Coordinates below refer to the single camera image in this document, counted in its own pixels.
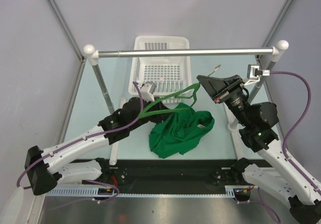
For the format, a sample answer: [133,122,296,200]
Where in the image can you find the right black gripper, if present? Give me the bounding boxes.
[197,74,251,126]

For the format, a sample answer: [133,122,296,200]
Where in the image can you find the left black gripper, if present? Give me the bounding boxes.
[128,95,173,131]

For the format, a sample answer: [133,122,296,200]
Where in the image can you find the green hanger with brass hook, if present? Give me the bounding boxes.
[139,64,222,119]

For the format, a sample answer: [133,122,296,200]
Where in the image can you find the green t shirt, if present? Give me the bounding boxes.
[148,103,215,159]

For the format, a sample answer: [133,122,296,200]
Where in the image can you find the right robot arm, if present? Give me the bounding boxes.
[197,75,320,223]

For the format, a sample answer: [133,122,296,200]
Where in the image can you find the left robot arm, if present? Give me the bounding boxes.
[25,97,172,196]

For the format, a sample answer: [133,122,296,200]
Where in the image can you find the white plastic basket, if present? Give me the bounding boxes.
[128,36,192,97]

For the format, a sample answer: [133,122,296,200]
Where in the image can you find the left white rack foot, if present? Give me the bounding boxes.
[109,97,126,166]

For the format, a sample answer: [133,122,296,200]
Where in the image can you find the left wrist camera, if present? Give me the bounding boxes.
[140,81,156,102]

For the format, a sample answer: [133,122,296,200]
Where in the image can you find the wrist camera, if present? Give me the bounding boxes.
[140,81,156,102]
[243,64,262,86]

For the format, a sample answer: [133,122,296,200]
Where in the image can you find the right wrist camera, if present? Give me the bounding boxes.
[243,64,262,86]

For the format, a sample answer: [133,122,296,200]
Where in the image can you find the silver clothes rack rail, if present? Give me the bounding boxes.
[96,47,279,58]

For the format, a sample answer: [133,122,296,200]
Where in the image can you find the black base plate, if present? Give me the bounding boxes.
[96,160,248,195]

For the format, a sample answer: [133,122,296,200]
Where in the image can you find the left rack post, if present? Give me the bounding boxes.
[83,44,116,121]

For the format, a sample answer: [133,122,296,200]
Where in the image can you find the white cable duct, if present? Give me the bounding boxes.
[46,185,236,198]

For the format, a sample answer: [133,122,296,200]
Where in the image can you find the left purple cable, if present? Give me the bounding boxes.
[16,81,146,189]

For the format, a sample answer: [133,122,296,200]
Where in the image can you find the purple cable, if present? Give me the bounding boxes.
[16,81,146,189]
[260,70,321,192]

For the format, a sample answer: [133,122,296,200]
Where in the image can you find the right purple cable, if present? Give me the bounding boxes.
[260,70,321,192]

